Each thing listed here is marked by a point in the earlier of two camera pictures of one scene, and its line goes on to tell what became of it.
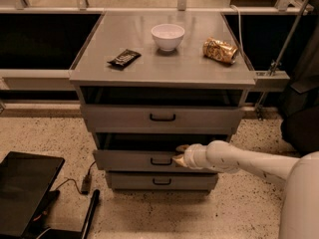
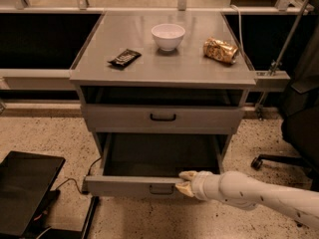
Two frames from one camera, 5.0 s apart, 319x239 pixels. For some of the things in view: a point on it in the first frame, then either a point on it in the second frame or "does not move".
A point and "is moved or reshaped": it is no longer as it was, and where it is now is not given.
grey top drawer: (162, 118) does not move
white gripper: (189, 156) → (199, 184)
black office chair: (299, 111) does not move
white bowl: (167, 36) does not move
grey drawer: (145, 151) is moved or reshaped
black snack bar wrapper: (125, 58) does not move
